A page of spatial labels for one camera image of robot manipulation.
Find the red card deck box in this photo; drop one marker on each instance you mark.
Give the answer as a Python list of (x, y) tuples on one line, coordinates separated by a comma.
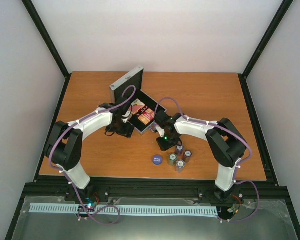
[(137, 105), (146, 117)]

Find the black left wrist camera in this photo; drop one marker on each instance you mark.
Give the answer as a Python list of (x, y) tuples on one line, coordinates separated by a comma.
[(123, 112)]

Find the grey poker chip stack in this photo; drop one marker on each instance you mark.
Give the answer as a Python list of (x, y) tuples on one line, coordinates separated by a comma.
[(179, 165)]

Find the blue small blind button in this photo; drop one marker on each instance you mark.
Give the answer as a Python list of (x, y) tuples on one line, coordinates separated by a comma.
[(157, 159)]

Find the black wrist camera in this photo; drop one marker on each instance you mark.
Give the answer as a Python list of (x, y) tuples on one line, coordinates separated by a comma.
[(161, 118), (123, 112)]

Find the purple poker chip stack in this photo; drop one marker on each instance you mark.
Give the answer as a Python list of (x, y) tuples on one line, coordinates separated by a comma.
[(179, 148)]

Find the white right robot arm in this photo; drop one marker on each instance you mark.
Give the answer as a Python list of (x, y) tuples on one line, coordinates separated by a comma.
[(226, 143)]

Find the brown poker chip stack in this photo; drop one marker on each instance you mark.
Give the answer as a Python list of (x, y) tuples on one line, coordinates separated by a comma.
[(186, 156)]

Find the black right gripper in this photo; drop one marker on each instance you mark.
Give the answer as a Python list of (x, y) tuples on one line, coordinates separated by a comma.
[(165, 147)]

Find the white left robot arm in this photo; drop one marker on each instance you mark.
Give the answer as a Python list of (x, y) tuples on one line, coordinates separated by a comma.
[(64, 145)]

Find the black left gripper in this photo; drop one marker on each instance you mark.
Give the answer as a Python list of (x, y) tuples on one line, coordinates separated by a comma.
[(127, 132)]

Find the light blue cable duct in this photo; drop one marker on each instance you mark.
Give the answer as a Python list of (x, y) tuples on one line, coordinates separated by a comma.
[(126, 210)]

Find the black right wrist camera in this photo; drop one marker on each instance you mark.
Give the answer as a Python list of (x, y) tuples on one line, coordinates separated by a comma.
[(161, 118)]

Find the aluminium poker case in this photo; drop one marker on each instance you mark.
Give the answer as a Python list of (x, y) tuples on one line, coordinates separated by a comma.
[(144, 107)]

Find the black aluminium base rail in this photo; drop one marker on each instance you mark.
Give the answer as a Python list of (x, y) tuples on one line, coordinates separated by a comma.
[(103, 189)]

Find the green poker chip stack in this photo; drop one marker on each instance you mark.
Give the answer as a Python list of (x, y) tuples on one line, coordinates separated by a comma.
[(172, 158)]

